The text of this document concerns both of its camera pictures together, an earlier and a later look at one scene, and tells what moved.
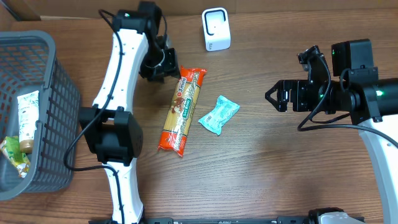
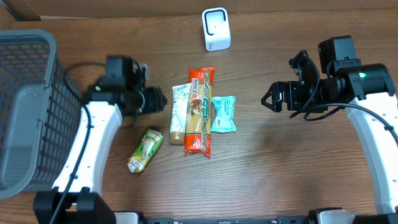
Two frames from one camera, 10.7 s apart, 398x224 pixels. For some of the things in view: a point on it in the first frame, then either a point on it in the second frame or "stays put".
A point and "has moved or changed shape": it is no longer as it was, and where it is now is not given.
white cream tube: (28, 106) to (180, 95)
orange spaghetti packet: (174, 135) to (198, 135)
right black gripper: (282, 88) stays put
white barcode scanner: (216, 29) stays put
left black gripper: (163, 72) to (158, 99)
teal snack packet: (224, 109) has moved or changed shape
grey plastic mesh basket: (28, 63) stays put
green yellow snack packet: (10, 146) to (148, 145)
